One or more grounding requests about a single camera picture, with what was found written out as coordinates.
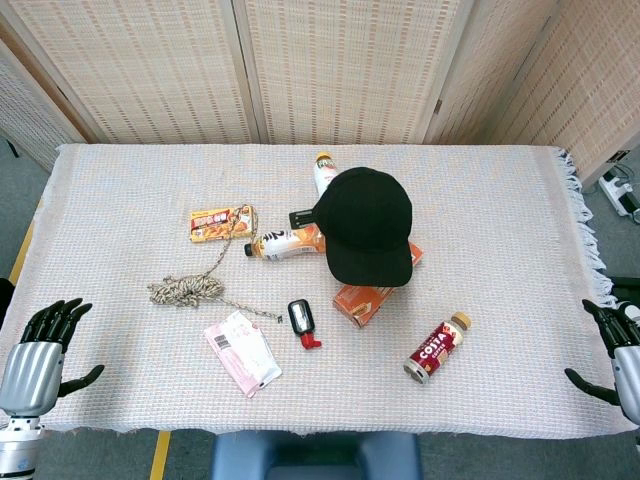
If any beige black braided rope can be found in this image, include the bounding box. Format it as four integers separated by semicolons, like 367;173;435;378
147;202;286;327

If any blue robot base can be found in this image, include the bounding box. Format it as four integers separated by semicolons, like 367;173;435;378
209;430;422;480

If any pink wet wipes pack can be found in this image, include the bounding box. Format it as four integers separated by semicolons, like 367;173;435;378
202;310;283;400

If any white power strip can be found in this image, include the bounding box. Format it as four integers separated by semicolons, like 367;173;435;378
597;149;640;221

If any red Costa coffee bottle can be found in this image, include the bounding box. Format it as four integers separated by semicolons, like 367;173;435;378
403;311;473;387

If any white milk tea bottle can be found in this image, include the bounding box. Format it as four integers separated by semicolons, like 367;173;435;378
312;151;342;199

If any black bottle with red cap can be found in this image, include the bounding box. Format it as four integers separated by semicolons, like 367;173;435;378
287;298;324;351

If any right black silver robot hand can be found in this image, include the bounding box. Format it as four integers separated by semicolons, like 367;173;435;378
564;298;640;427

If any woven folding screen panel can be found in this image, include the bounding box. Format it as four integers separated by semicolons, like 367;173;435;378
492;0;640;185
0;0;262;145
0;38;87;172
232;0;482;147
422;0;569;146

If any white woven tablecloth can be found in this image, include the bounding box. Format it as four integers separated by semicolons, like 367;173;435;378
0;142;619;441

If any yellow snack box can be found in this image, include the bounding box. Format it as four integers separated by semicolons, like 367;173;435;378
189;204;260;244

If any orange cardboard box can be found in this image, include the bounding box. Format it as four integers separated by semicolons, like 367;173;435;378
332;240;425;330

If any orange juice bottle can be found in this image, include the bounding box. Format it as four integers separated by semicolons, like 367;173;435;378
243;223;327;262

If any yellow floor tape strip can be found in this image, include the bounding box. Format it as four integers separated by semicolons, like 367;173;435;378
149;430;172;480
8;219;37;287

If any black baseball cap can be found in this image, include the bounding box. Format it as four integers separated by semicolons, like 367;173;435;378
288;166;415;288

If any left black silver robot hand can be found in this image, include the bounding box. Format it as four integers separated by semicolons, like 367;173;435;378
0;298;106;419

